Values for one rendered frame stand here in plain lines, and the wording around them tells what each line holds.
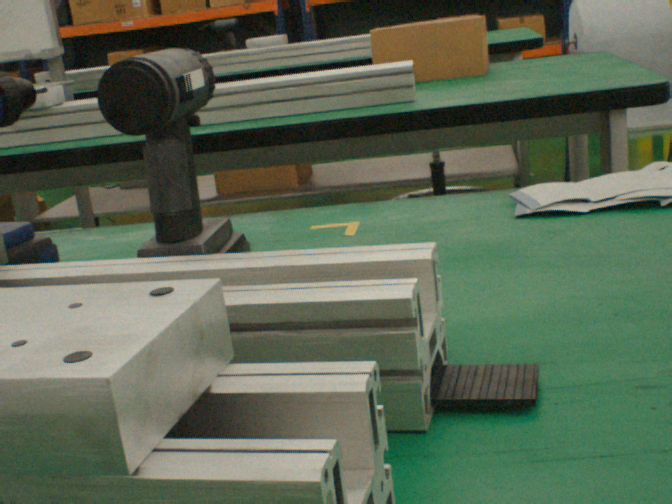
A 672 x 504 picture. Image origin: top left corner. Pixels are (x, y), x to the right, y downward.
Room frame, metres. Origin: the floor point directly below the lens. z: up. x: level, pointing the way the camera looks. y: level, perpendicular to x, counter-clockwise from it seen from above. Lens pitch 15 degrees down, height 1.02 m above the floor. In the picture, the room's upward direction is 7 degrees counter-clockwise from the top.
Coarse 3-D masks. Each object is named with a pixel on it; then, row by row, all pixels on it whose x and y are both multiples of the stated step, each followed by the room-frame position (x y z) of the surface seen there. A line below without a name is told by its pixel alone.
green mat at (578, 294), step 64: (512, 192) 1.04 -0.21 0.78; (64, 256) 1.01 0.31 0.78; (128, 256) 0.97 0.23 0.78; (448, 256) 0.81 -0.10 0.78; (512, 256) 0.78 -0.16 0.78; (576, 256) 0.76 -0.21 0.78; (640, 256) 0.74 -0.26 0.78; (448, 320) 0.64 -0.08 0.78; (512, 320) 0.62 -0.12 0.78; (576, 320) 0.61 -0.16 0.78; (640, 320) 0.59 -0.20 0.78; (576, 384) 0.50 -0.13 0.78; (640, 384) 0.49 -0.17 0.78; (448, 448) 0.45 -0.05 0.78; (512, 448) 0.44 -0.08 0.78; (576, 448) 0.43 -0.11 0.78; (640, 448) 0.42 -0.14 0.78
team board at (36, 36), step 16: (0, 0) 3.53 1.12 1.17; (16, 0) 3.52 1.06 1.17; (32, 0) 3.51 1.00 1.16; (48, 0) 3.49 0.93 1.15; (0, 16) 3.53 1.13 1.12; (16, 16) 3.52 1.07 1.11; (32, 16) 3.51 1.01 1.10; (48, 16) 3.50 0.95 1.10; (0, 32) 3.53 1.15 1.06; (16, 32) 3.52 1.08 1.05; (32, 32) 3.51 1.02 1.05; (48, 32) 3.50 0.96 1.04; (0, 48) 3.53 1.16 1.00; (16, 48) 3.52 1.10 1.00; (32, 48) 3.51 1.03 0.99; (48, 48) 3.50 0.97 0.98; (48, 64) 3.54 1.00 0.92; (64, 80) 3.54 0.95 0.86; (80, 192) 3.54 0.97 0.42; (80, 208) 3.54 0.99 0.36
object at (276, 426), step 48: (240, 384) 0.37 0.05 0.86; (288, 384) 0.36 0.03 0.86; (336, 384) 0.36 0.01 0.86; (192, 432) 0.38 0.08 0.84; (240, 432) 0.37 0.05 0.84; (288, 432) 0.36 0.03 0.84; (336, 432) 0.36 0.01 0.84; (384, 432) 0.38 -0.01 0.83; (0, 480) 0.32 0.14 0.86; (48, 480) 0.31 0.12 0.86; (96, 480) 0.31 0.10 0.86; (144, 480) 0.30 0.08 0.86; (192, 480) 0.30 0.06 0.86; (240, 480) 0.29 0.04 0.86; (288, 480) 0.29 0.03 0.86; (336, 480) 0.31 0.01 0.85; (384, 480) 0.37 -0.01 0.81
